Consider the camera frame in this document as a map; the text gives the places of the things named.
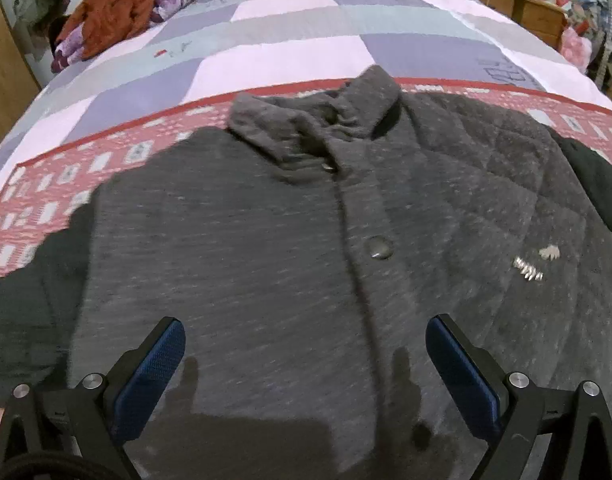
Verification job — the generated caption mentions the blue bag on stand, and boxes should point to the blue bag on stand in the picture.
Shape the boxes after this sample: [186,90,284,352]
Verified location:
[12,0,71,61]

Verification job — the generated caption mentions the pink plush item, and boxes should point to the pink plush item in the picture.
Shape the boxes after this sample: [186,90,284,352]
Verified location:
[560,27,592,74]

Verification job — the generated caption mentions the purple pink patchwork bedsheet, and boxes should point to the purple pink patchwork bedsheet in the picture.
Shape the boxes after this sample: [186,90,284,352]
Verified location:
[0,0,610,191]

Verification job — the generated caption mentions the pile of colourful clothes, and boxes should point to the pile of colourful clothes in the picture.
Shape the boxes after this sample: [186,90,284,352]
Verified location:
[567,0,612,91]

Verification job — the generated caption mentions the red white checked blanket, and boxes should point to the red white checked blanket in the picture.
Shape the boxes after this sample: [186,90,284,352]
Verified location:
[0,77,612,476]

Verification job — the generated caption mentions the wooden bedside cabinet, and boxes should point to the wooden bedside cabinet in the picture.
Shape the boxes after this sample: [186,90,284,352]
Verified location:
[478,0,567,50]

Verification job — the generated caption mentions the grey quilted coat black sleeves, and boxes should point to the grey quilted coat black sleeves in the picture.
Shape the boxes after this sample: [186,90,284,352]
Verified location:
[0,66,612,479]

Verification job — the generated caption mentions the wooden wardrobe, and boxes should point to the wooden wardrobe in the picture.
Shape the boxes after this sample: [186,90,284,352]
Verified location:
[0,0,40,142]

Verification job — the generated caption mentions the rust red knitted garment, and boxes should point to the rust red knitted garment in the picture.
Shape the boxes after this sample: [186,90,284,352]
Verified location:
[53,0,155,70]

